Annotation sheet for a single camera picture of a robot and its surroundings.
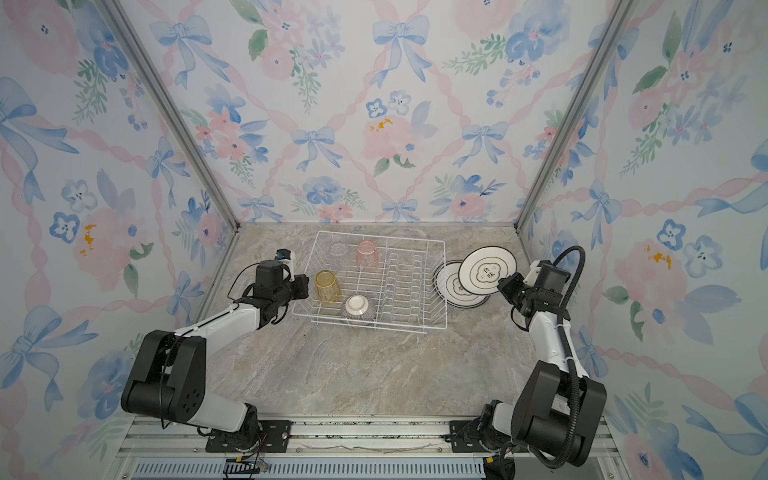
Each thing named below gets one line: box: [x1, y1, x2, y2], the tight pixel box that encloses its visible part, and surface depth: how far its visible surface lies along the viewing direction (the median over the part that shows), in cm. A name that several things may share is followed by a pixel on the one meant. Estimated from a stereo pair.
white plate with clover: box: [432, 260, 490, 309], surface depth 99 cm
